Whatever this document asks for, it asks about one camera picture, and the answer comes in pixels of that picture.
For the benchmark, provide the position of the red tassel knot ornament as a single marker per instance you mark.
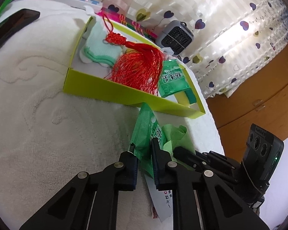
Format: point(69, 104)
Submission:
point(136, 69)

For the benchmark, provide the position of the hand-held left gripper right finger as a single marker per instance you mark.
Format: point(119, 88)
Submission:
point(158, 170)

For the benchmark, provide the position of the yellow-green shallow box tray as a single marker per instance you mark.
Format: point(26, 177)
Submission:
point(98, 86)

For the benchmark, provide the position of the black smartphone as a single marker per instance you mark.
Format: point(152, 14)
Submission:
point(16, 21)

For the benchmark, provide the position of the pink plaid cloth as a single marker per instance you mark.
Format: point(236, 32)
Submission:
point(134, 25)

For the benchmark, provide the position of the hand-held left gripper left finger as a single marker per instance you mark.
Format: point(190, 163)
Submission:
point(132, 170)

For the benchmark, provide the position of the lime green microfiber cloth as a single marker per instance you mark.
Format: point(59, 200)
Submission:
point(175, 134)

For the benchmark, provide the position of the grey portable heater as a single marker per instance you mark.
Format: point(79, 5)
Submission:
point(177, 37)

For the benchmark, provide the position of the green sachet packet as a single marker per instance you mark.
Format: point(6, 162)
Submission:
point(172, 81)
point(144, 129)

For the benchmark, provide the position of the white paper packet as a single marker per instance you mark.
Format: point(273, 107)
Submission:
point(162, 203)

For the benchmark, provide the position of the wooden cabinet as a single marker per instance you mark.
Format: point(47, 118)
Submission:
point(254, 100)

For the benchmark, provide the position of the white and blue power strip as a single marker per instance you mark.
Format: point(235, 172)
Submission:
point(86, 2)

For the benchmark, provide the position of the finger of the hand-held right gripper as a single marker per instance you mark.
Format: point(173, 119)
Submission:
point(220, 163)
point(189, 158)

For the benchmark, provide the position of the cream curtain with hearts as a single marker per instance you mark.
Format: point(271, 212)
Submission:
point(182, 0)

